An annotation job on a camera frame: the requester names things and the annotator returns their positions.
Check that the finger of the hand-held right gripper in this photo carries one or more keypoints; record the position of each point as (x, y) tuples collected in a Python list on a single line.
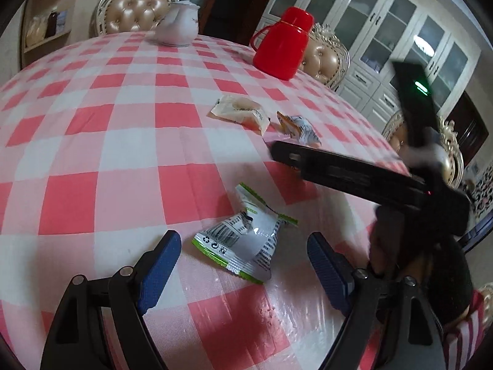
[(346, 173)]

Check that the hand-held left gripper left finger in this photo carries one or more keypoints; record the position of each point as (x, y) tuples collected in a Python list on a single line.
[(160, 266)]

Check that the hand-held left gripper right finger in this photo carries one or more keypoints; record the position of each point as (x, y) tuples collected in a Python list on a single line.
[(327, 269)]

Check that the white green snack packet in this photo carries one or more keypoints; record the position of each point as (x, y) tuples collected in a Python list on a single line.
[(238, 242)]

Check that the person's right hand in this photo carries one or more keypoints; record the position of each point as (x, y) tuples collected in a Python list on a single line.
[(385, 246)]

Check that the orange white snack packet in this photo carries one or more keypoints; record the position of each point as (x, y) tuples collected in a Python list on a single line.
[(300, 127)]

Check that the beige tufted ornate chair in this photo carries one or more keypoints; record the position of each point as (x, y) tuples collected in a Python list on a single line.
[(133, 13), (323, 59), (448, 158)]

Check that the white glass-door cabinet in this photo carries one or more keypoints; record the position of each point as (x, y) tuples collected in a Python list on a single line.
[(381, 27)]

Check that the clear pale cake packet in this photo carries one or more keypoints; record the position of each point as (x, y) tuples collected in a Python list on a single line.
[(238, 110)]

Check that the pink white checked tablecloth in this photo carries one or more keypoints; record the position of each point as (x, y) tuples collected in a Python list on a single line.
[(115, 142)]

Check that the red thermos jug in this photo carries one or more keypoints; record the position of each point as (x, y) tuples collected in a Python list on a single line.
[(283, 44)]

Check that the red striped clothing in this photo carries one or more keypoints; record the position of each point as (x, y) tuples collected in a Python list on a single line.
[(468, 327)]

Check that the white teapot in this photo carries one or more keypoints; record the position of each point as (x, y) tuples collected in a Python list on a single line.
[(179, 23)]

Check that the small grey box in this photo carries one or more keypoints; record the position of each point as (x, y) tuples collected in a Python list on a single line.
[(63, 23)]

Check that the dark bottle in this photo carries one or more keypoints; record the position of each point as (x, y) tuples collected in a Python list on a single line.
[(53, 25)]

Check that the wall niche shelf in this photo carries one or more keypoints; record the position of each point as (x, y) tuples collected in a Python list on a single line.
[(50, 7)]

